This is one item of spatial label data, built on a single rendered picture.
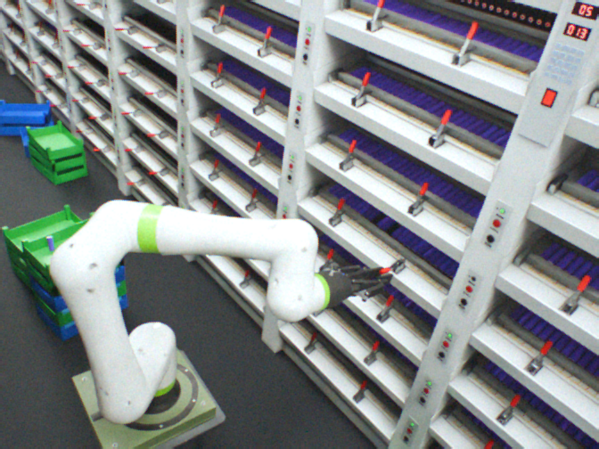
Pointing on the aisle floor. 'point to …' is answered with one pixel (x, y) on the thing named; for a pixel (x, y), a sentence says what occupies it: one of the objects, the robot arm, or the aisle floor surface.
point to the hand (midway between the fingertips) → (379, 276)
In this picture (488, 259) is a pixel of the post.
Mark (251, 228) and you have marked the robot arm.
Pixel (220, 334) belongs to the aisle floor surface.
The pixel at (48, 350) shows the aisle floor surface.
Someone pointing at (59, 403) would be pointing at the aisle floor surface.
